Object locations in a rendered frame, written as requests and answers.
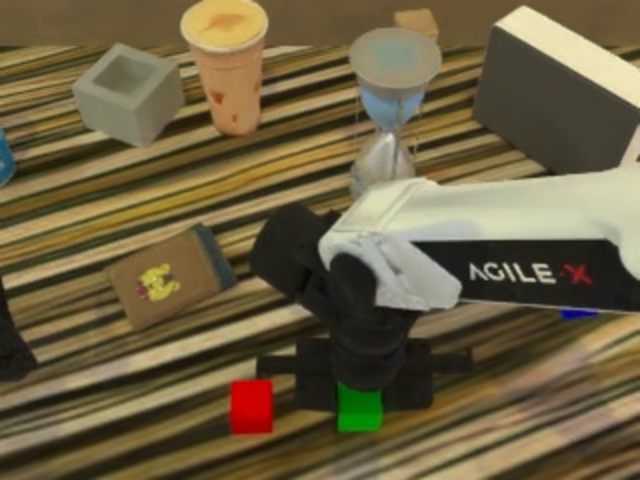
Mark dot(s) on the green cube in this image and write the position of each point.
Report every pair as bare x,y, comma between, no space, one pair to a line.
359,412

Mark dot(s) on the red cube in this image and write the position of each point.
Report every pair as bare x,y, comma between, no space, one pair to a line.
251,405

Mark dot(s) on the blue block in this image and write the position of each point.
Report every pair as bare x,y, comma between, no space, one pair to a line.
579,314

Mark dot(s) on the small tan block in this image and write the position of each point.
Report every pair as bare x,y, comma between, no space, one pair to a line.
417,22

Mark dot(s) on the brown wallet with yellow print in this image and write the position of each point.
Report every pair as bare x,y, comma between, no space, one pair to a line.
165,282

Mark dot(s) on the hourglass with blue sand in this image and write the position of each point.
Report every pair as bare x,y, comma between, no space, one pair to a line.
392,105

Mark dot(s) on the grey white rectangular box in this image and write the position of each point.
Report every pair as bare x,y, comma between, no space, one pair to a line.
550,95

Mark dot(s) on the orange paper cup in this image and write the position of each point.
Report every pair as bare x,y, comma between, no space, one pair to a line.
227,65

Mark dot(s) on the grey square hollow pot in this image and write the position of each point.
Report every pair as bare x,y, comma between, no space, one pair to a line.
127,95

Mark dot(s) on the blue round object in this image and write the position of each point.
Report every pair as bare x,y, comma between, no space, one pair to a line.
5,160

